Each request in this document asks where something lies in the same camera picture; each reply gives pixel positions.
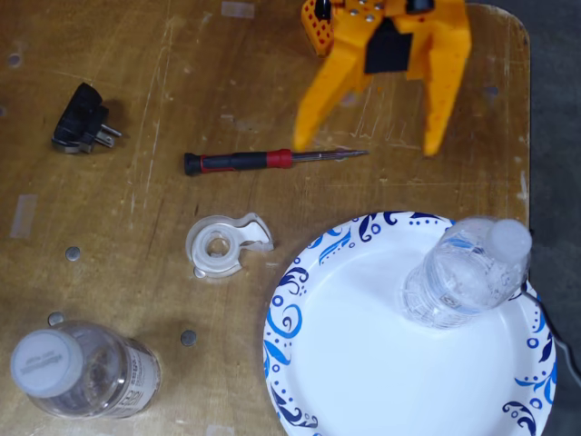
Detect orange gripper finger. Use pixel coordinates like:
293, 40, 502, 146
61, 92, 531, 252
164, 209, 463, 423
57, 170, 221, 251
292, 0, 389, 152
423, 16, 471, 157

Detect orange gripper body black servo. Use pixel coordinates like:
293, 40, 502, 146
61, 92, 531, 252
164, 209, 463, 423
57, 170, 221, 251
365, 0, 468, 81

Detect clear water bottle white cap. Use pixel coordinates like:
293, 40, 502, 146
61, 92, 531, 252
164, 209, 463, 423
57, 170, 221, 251
401, 215, 533, 331

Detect vitaminwater zero sugar bottle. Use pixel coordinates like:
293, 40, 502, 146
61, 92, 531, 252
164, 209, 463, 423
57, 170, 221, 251
9, 319, 163, 420

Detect white paper plate blue pattern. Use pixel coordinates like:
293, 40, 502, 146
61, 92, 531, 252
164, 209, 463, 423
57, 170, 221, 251
261, 210, 558, 436

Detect red black screwdriver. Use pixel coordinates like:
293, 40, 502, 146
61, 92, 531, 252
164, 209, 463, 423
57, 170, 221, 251
182, 147, 369, 177

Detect clear tape dispenser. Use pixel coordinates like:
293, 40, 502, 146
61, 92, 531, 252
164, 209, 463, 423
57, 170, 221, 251
184, 212, 276, 279

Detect black power plug adapter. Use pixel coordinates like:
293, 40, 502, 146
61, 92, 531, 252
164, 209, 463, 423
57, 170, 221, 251
51, 82, 123, 154

